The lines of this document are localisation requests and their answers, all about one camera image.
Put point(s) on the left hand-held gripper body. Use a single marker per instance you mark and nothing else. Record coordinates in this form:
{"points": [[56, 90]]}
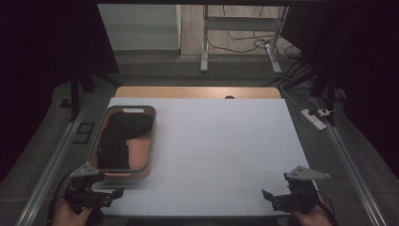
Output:
{"points": [[82, 188]]}

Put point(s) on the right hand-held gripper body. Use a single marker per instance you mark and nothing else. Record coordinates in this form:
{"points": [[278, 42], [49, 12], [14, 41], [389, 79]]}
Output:
{"points": [[301, 191]]}

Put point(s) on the black garment with blue stripe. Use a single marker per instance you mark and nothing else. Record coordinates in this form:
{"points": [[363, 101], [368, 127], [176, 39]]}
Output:
{"points": [[115, 141]]}

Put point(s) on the person's right hand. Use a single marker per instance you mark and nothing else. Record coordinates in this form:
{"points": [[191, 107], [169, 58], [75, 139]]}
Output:
{"points": [[309, 219]]}

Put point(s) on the person's left hand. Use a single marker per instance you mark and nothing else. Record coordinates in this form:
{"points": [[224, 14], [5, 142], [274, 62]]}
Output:
{"points": [[69, 217]]}

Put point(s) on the black floor plate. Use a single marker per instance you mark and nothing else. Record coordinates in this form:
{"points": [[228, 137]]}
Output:
{"points": [[83, 133]]}

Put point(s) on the white power strip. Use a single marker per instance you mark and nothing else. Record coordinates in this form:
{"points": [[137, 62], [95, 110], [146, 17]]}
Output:
{"points": [[313, 120]]}

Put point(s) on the white plug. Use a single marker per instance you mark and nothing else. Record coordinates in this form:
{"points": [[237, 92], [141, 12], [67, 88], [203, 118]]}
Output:
{"points": [[324, 112]]}

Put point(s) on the wooden table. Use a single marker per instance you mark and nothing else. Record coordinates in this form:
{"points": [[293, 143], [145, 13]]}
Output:
{"points": [[188, 92]]}

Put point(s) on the black curtain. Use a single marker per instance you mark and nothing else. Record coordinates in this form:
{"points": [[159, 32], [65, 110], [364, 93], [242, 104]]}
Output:
{"points": [[367, 78], [37, 62]]}

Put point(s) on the white cabinet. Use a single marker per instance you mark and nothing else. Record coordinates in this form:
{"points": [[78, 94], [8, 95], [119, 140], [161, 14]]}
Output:
{"points": [[138, 28]]}

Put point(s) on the aluminium rail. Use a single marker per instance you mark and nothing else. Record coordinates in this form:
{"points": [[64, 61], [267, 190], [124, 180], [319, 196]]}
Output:
{"points": [[50, 169], [351, 169]]}

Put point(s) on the grey metal desk frame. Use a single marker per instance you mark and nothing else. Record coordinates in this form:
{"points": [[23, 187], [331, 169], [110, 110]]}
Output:
{"points": [[204, 47]]}

